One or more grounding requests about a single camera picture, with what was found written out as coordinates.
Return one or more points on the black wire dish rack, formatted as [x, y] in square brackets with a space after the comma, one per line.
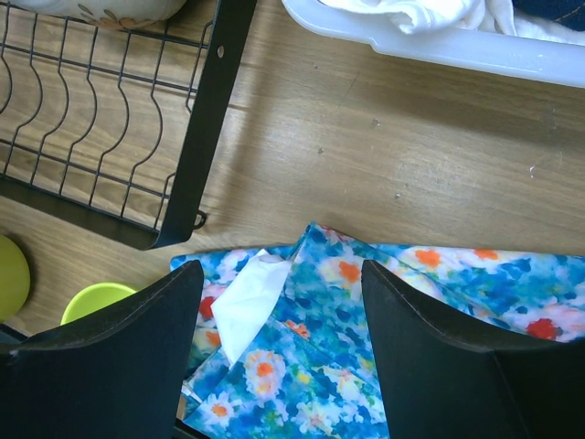
[183, 215]

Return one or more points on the white bowl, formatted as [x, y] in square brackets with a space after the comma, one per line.
[113, 14]

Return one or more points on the white cloth in basket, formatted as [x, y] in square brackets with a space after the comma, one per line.
[418, 17]

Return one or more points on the dark blue jeans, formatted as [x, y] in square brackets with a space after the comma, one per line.
[568, 13]

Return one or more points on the orange bowl centre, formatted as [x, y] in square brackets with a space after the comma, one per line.
[14, 277]

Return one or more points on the white plastic laundry basket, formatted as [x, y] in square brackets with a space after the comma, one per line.
[515, 57]

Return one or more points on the blue floral cloth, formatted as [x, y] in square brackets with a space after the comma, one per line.
[282, 348]

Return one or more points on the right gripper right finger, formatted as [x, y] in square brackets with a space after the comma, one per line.
[444, 374]

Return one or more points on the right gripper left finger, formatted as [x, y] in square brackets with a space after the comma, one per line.
[115, 373]

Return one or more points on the lime green bowl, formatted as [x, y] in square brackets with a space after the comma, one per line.
[93, 298]

